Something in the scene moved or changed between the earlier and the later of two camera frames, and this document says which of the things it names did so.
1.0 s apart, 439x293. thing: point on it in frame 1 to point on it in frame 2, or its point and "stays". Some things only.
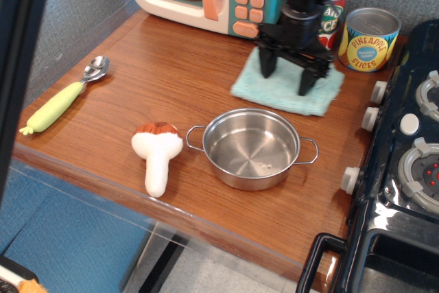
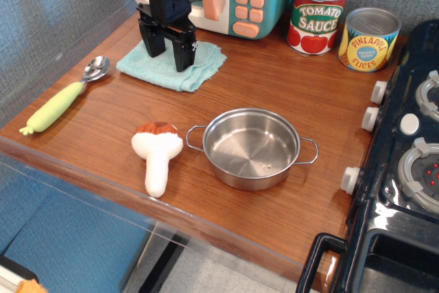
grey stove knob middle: x=370 y=117 stays
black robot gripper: x=295 y=38 to x=167 y=16
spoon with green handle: x=97 y=67 stays
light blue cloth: x=281 y=89 to x=185 y=66
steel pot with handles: x=252 y=149 stays
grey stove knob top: x=378 y=91 stays
